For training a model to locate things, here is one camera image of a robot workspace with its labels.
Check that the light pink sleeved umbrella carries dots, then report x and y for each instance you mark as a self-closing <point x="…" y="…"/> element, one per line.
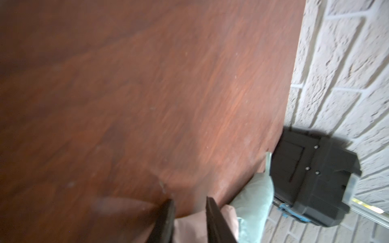
<point x="193" y="228"/>

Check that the black plastic toolbox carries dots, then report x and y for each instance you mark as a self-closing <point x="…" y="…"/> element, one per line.
<point x="315" y="177"/>

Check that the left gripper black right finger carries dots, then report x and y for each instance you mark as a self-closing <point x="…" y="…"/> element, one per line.
<point x="218" y="230"/>

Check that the mint green sleeved umbrella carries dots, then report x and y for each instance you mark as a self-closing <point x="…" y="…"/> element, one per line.
<point x="253" y="203"/>

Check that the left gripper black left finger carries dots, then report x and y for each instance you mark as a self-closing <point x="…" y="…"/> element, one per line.
<point x="164" y="226"/>

